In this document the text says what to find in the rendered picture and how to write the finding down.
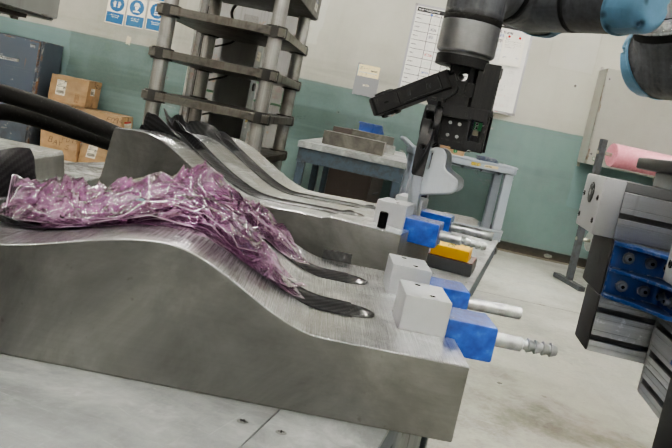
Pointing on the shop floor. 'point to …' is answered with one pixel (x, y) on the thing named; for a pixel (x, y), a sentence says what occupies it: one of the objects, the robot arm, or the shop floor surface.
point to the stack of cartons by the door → (83, 96)
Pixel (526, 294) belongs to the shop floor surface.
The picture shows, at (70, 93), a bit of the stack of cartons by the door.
